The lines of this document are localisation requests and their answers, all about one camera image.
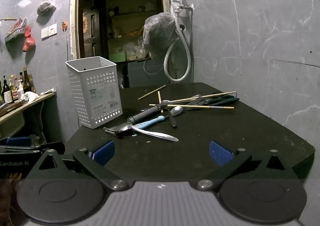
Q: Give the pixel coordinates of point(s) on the white wall socket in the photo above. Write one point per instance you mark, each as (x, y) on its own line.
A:
(53, 29)

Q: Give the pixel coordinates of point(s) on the kitchen counter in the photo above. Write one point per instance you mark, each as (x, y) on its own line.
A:
(37, 102)

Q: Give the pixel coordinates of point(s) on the green box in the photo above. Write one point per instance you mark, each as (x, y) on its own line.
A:
(117, 57)

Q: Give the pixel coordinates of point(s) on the wooden shelf unit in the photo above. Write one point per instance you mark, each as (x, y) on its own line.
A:
(125, 16)

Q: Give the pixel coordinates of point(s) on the grey cabinet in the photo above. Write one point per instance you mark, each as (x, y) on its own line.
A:
(140, 76)

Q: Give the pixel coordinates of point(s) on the white perforated utensil basket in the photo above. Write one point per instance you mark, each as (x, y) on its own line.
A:
(95, 91)

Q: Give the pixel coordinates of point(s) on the metal wall faucet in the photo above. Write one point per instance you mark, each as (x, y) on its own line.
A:
(181, 6)

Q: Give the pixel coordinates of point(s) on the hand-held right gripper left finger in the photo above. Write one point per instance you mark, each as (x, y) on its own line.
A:
(105, 152)

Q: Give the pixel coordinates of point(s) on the dark wooden door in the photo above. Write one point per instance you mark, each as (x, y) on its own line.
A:
(96, 16)

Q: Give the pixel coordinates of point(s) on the dark green utensil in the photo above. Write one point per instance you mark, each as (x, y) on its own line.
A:
(220, 101)

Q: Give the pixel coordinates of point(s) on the orange wall hook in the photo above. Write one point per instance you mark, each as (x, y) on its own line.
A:
(64, 25)

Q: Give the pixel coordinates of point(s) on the wall rack with red packets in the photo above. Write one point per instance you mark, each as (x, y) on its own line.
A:
(15, 33)

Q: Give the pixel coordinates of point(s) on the door poster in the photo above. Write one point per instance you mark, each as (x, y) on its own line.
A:
(86, 23)

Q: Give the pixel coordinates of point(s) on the white cloth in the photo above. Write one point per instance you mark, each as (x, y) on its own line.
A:
(30, 96)

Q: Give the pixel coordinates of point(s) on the crumpled white paper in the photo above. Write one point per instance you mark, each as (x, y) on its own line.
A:
(47, 91)

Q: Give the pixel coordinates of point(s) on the wooden cutting board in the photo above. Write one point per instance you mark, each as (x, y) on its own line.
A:
(11, 108)

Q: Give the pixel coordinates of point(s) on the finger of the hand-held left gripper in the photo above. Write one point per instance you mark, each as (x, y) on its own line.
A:
(52, 147)
(17, 140)

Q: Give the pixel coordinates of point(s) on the long metal spoon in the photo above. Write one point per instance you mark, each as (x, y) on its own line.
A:
(160, 136)

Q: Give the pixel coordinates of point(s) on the red plastic bag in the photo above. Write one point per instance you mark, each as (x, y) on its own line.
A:
(28, 41)

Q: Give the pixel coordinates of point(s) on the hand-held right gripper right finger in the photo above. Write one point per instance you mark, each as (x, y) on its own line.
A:
(220, 152)

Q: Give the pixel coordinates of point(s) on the hanging bag of dark contents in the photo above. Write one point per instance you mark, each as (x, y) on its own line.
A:
(45, 7)

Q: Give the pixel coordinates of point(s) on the row of condiment bottles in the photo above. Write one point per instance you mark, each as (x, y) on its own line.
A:
(25, 83)

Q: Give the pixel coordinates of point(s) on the white wall switch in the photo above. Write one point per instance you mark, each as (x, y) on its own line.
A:
(45, 33)

